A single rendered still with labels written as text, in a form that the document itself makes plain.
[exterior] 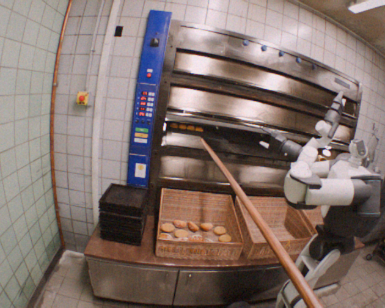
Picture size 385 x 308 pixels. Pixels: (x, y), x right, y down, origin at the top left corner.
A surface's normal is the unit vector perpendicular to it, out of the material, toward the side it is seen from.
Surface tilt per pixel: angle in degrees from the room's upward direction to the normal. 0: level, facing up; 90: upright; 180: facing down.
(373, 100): 90
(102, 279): 90
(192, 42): 90
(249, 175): 70
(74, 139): 90
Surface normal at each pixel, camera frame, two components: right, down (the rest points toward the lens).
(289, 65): 0.11, 0.27
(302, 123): 0.15, -0.07
